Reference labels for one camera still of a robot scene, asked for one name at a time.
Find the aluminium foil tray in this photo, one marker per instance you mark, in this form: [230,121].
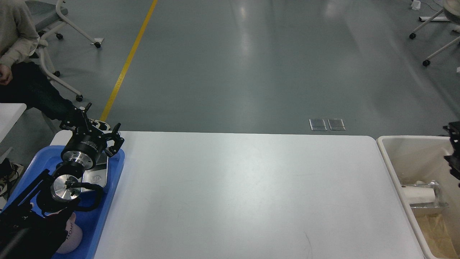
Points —
[440,201]

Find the left floor outlet plate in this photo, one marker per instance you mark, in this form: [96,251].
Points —
[317,125]

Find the brown paper in bin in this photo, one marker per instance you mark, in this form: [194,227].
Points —
[436,235]

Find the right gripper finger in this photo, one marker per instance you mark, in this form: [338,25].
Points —
[454,163]
[453,130]

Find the white paper cup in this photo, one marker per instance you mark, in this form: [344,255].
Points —
[418,195]

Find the beige plastic bin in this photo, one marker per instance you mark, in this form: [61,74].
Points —
[421,158]

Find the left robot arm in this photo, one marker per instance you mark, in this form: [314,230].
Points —
[33,224]

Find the white side table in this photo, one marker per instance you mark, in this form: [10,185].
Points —
[9,115]

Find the stainless steel rectangular box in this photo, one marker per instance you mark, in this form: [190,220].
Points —
[98,174]

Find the blue plastic tray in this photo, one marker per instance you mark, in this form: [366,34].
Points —
[91,223]

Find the right floor outlet plate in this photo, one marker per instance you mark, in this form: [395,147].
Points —
[336,124]

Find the white chair base right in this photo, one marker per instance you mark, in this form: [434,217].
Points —
[451,11]

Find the pink ribbed mug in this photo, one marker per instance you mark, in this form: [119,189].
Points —
[73,238]

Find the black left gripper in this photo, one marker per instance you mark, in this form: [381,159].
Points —
[86,143]

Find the floor outlet plate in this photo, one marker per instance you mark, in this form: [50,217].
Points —
[336,124]
[317,125]

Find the person in dark jeans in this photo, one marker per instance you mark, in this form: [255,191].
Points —
[21,79]

